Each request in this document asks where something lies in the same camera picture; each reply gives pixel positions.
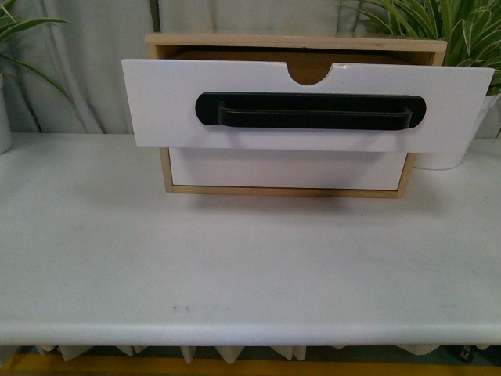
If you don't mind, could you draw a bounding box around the green spider plant left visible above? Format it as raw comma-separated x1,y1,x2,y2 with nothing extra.
1,1,74,106

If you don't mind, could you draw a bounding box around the white drawer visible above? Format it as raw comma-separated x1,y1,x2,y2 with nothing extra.
169,148,407,190
122,59,493,153

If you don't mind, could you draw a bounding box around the green spider plant right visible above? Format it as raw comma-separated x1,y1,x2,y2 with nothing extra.
335,0,500,96

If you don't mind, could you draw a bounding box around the black drawer handle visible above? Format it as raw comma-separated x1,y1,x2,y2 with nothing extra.
195,92,427,132

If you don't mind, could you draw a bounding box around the wooden drawer cabinet frame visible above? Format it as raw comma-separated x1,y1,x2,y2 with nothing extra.
146,32,445,198

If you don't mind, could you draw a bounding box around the white lower drawer front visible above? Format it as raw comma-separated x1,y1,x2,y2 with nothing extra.
169,148,407,190

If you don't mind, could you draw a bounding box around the green spider plant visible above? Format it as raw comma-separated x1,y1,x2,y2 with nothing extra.
1,1,74,106
335,0,500,96

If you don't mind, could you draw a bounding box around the white plant pot right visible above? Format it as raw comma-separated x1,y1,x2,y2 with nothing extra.
414,94,500,171

